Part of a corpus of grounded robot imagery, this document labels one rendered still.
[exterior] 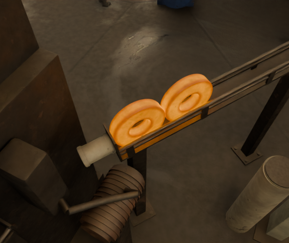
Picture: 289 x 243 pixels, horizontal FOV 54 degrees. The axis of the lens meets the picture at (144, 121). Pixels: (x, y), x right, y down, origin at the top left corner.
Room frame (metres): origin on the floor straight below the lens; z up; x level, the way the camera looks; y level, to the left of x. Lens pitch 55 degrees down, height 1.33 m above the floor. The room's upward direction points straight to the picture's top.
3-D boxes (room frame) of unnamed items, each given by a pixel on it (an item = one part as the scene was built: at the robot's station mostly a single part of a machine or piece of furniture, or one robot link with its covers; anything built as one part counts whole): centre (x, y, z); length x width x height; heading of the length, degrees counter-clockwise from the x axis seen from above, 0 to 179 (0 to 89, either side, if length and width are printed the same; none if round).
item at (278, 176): (0.39, -0.44, 0.26); 0.12 x 0.12 x 0.52
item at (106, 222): (0.30, 0.09, 0.27); 0.22 x 0.13 x 0.53; 153
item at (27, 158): (0.29, 0.27, 0.68); 0.11 x 0.08 x 0.24; 63
